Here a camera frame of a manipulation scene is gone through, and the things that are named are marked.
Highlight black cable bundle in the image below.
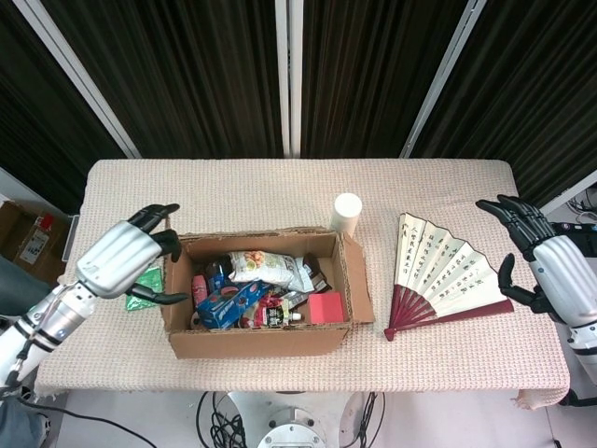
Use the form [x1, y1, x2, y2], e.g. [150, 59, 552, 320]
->
[195, 391, 248, 448]
[344, 391, 384, 448]

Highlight dark blue soda can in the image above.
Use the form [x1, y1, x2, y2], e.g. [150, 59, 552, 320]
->
[204, 260, 233, 291]

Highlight blue biscuit box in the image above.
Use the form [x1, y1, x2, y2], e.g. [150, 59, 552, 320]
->
[195, 279, 273, 330]

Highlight brown snack packet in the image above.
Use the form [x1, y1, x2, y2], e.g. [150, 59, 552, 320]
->
[301, 253, 328, 291]

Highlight brown cardboard box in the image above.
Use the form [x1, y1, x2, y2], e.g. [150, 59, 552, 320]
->
[160, 226, 377, 361]

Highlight black electronic device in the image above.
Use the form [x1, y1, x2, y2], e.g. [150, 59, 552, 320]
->
[549, 222, 597, 258]

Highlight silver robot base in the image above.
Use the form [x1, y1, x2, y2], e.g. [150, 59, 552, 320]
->
[256, 405, 327, 448]

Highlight cardboard box with red label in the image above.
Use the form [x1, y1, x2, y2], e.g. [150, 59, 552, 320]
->
[0, 200, 71, 276]

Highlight black red drink pouch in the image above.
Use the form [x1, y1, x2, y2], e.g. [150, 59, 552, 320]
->
[250, 297, 305, 329]

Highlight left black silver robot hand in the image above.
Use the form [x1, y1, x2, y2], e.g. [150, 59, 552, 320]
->
[74, 203, 190, 306]

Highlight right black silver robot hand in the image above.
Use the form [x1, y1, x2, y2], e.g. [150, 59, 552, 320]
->
[475, 194, 597, 329]

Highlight pink small bottle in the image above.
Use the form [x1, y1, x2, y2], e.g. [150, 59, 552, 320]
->
[191, 274, 209, 305]

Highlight white cylindrical bottle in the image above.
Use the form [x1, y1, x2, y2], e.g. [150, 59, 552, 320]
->
[331, 192, 364, 234]

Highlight paper folding fan red ribs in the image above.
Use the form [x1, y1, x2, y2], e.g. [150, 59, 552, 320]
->
[383, 212, 516, 342]

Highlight white silver snack bag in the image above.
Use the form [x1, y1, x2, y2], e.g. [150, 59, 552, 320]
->
[227, 250, 314, 292]

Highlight green plastic packet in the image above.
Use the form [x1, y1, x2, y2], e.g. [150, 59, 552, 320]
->
[123, 264, 164, 312]

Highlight pink waffle tablecloth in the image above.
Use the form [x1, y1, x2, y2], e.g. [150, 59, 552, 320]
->
[33, 158, 571, 412]

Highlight white frame post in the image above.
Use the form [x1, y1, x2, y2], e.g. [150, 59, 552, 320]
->
[273, 0, 304, 158]
[11, 0, 141, 160]
[399, 0, 486, 159]

